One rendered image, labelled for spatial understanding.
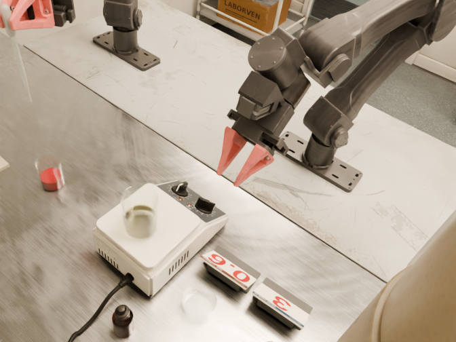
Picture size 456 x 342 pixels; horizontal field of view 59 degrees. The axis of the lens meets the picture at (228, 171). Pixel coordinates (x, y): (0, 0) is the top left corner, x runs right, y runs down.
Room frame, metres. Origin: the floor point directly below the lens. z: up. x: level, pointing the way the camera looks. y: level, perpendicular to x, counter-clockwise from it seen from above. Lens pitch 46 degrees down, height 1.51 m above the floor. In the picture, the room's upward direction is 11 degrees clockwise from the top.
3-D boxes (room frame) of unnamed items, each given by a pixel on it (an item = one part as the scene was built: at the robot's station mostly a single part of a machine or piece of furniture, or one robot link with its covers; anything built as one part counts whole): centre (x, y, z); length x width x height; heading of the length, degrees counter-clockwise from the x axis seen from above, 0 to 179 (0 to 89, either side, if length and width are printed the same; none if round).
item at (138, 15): (0.95, 0.33, 1.00); 0.09 x 0.06 x 0.06; 92
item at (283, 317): (0.31, -0.12, 0.92); 0.09 x 0.06 x 0.04; 64
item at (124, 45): (0.96, 0.33, 0.94); 0.20 x 0.07 x 0.08; 61
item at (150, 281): (0.38, 0.09, 0.94); 0.22 x 0.13 x 0.08; 150
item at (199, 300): (0.28, 0.01, 0.91); 0.06 x 0.06 x 0.02
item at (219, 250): (0.35, -0.03, 0.92); 0.09 x 0.06 x 0.04; 64
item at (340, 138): (0.65, -0.18, 1.00); 0.09 x 0.06 x 0.06; 41
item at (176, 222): (0.36, 0.10, 0.98); 0.12 x 0.12 x 0.01; 60
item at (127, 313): (0.23, 0.11, 0.93); 0.03 x 0.03 x 0.07
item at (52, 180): (0.47, 0.32, 0.93); 0.04 x 0.04 x 0.06
